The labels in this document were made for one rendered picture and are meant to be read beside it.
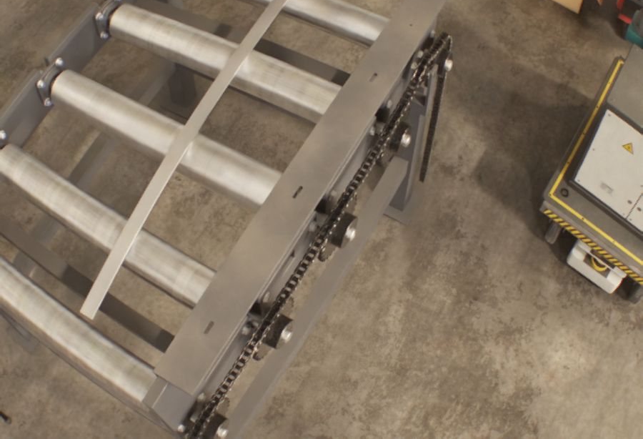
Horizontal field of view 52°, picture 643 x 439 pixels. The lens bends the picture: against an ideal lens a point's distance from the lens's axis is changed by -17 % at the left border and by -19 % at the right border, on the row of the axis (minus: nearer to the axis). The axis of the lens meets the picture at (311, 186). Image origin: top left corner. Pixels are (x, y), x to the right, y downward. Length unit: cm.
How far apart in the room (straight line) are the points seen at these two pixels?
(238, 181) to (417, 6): 60
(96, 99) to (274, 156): 109
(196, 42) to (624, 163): 139
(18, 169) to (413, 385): 150
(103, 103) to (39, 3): 188
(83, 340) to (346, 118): 78
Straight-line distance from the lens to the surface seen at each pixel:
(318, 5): 221
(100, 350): 174
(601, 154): 248
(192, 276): 176
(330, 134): 161
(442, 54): 213
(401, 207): 284
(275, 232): 150
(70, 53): 230
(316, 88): 200
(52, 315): 180
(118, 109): 204
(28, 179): 201
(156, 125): 198
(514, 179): 302
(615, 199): 261
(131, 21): 226
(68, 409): 271
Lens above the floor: 251
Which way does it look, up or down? 60 degrees down
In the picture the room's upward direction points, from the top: straight up
